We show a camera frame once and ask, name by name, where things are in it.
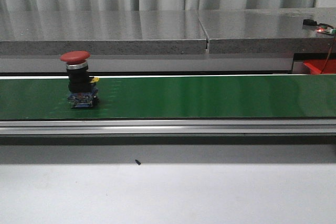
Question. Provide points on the aluminium conveyor frame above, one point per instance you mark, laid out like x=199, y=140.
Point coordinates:
x=189, y=126

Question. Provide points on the green conveyor belt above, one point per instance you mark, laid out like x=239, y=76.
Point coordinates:
x=278, y=96

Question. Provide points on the red tray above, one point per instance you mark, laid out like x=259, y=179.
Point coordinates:
x=319, y=66

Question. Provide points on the small green circuit board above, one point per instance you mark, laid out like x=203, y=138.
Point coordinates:
x=319, y=27

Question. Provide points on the black push button switch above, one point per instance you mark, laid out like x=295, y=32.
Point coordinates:
x=82, y=86

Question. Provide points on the grey stone bench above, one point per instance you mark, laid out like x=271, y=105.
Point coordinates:
x=248, y=40

